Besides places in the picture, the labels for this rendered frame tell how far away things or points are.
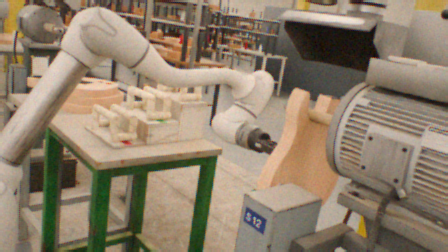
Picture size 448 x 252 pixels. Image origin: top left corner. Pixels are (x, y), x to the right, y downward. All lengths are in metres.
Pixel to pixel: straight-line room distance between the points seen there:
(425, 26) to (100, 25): 0.83
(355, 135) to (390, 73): 0.16
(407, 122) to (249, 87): 0.66
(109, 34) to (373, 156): 0.74
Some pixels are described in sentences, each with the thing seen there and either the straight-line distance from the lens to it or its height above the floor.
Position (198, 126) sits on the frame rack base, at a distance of 1.84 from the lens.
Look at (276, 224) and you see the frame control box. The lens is 0.85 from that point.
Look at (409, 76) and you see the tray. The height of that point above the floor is 1.41.
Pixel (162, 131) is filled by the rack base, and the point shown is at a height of 0.98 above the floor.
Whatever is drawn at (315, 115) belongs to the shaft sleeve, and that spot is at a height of 1.25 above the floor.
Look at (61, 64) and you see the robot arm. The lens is 1.32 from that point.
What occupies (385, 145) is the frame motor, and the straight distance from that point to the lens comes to 0.91.
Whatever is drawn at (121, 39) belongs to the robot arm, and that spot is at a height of 1.38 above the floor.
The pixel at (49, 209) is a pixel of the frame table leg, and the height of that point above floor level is 0.47.
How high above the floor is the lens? 1.47
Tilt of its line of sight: 14 degrees down
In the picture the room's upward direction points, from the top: 9 degrees clockwise
